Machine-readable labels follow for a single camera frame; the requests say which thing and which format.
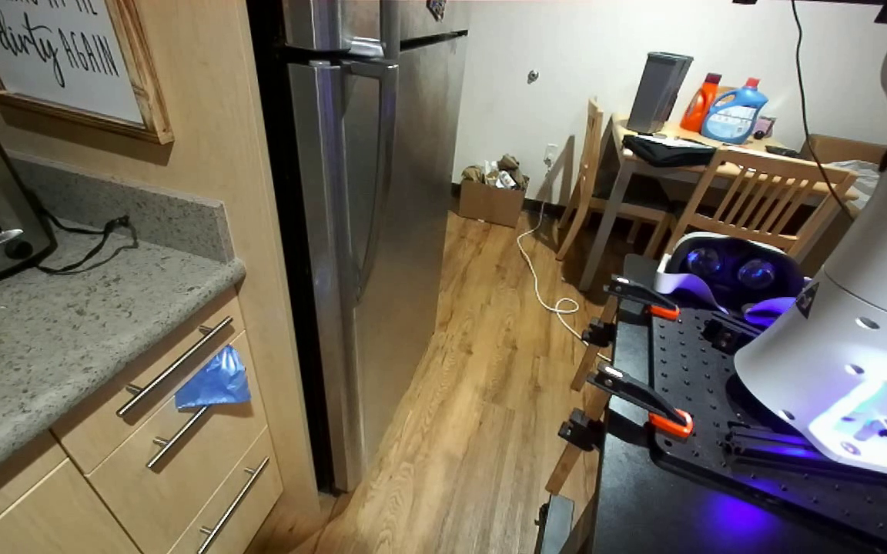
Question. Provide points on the stainless steel fridge freezer door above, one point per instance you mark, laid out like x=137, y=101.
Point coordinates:
x=304, y=25

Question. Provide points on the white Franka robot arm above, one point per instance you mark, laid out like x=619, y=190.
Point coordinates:
x=853, y=338

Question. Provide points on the stainless steel fridge main door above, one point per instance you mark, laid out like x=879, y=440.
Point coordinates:
x=400, y=205

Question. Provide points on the black fridge cabinet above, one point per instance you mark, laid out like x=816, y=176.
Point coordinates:
x=275, y=205

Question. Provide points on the brown cardboard box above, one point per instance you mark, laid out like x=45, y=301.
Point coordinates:
x=490, y=205

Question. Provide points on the folded wooden chair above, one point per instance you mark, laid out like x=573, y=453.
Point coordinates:
x=594, y=144

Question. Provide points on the blue plastic bag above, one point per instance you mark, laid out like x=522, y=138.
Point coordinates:
x=217, y=383

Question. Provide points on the flat black bag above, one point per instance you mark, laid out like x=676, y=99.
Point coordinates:
x=668, y=152

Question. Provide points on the black perforated robot table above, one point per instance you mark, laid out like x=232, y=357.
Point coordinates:
x=689, y=357

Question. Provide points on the grey upright box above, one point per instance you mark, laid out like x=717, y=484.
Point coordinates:
x=661, y=92

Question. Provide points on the white VR headset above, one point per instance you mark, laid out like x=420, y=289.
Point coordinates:
x=740, y=247

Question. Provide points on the orange detergent bottle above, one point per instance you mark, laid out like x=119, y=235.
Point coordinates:
x=699, y=110

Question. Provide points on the blue detergent bottle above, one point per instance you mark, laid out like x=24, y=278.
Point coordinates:
x=738, y=115

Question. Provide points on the slatted wooden chair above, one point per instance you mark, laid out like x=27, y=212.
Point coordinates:
x=785, y=174

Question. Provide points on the light wood dining table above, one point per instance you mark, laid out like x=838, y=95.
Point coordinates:
x=814, y=152

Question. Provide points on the light wood base cabinet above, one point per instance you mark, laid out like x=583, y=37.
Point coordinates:
x=106, y=481

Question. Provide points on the wood framed text sign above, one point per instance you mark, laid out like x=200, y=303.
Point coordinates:
x=62, y=50

